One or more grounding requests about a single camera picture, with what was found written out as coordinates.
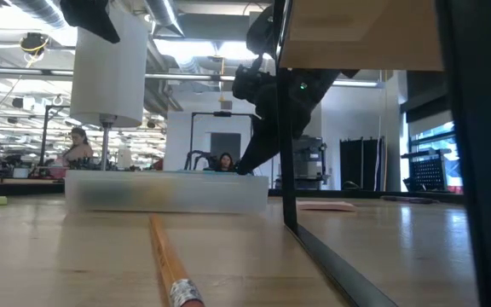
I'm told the black yellow cable reel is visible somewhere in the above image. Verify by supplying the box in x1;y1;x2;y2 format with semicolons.
19;32;51;56

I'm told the pink sticky note pad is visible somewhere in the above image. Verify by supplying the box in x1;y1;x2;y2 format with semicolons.
295;200;358;213

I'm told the black cabinet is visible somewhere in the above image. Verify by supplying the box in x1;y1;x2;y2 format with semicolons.
339;136;385;192

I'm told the black background gantry frame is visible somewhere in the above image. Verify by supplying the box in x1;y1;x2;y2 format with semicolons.
188;110;260;172

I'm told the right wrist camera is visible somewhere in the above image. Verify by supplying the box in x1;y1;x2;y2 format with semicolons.
231;54;274;107

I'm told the black equipment rack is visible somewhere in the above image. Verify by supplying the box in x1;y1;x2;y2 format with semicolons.
294;135;328;191

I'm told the person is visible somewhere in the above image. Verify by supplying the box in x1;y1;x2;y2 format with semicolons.
215;152;236;172
60;126;95;170

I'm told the black pegboard cart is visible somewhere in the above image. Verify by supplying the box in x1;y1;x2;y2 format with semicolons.
401;148;454;194

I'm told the grey door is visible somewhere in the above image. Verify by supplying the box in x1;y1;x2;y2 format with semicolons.
209;131;243;171

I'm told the white cylinder shade lamp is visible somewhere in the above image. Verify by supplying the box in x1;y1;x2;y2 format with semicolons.
69;0;149;171

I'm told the wooden shelf black frame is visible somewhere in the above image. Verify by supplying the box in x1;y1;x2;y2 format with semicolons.
272;0;491;307

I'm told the orange wooden pencil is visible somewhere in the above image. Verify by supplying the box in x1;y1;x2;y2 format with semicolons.
147;213;206;307

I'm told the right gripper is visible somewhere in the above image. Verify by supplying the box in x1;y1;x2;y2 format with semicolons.
235;69;341;177

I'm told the dark brown pen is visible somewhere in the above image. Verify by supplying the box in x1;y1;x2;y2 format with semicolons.
380;194;442;205

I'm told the blue lid clear pencil case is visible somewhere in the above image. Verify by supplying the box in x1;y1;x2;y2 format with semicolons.
64;169;271;215

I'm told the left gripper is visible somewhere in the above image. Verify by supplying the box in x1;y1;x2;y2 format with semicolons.
60;0;121;44

